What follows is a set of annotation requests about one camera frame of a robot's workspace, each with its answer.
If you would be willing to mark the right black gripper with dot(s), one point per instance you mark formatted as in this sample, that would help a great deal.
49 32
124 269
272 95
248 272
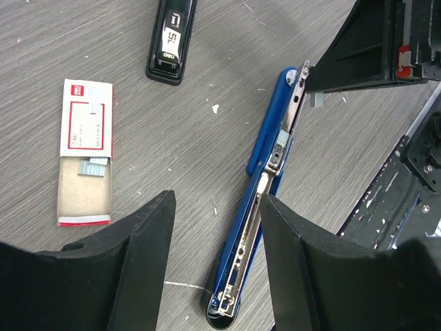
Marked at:
381 43

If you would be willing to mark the grey staple strip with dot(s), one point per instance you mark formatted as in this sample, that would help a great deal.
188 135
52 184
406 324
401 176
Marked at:
317 99

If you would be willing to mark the white red staple box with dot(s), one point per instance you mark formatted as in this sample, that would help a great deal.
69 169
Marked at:
86 131

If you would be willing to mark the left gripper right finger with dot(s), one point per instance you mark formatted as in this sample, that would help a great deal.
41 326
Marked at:
319 281

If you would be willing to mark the black stapler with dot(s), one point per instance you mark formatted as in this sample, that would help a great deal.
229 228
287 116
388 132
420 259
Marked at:
170 41

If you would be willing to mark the black mounting base plate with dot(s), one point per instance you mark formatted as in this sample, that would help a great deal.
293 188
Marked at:
403 200

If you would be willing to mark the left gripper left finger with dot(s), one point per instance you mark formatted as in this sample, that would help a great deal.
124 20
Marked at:
110 280

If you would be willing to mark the blue stapler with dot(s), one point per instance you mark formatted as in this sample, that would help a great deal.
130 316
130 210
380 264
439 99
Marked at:
265 170

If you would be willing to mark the grey staples in box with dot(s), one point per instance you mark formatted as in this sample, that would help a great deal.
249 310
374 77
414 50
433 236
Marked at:
93 167

